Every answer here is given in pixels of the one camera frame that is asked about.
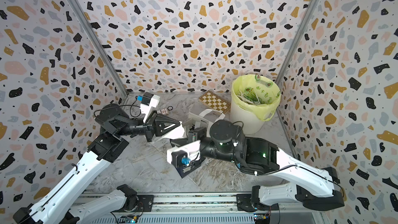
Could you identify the wooden chess board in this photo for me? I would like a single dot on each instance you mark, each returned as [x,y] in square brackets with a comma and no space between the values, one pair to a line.
[215,102]

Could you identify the back blue white bag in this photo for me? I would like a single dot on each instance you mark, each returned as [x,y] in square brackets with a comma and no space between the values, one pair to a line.
[206,119]

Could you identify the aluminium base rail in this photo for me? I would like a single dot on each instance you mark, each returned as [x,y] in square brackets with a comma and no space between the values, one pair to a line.
[193,208]

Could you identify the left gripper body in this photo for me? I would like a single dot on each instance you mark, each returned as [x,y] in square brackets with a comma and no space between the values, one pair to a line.
[150,130]

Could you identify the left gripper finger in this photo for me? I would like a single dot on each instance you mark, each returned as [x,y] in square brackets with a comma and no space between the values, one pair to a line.
[162,130]
[163,121]

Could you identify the front navy bag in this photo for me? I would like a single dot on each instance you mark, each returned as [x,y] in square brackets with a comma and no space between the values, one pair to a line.
[185,170]

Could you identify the white trash bin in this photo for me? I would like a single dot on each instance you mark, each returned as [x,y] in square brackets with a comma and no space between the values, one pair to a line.
[251,124]

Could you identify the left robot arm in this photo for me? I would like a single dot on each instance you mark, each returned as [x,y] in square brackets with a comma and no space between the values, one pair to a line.
[56,206]

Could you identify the yellow-green bin liner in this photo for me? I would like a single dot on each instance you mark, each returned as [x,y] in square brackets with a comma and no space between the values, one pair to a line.
[256,94]

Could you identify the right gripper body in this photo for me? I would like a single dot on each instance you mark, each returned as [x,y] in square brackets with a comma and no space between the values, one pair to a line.
[201,132]

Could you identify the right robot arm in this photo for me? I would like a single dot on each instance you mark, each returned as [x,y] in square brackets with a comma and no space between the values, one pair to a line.
[316,189]

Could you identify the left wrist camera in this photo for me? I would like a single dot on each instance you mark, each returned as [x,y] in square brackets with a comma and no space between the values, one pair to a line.
[149,102]

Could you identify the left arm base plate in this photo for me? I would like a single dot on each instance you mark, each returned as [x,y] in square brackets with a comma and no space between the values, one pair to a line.
[140,203]

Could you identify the playing card deck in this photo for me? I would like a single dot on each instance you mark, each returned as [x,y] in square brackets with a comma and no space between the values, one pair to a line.
[163,111]

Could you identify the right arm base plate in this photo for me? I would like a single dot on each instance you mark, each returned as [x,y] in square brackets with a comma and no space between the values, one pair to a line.
[244,203]

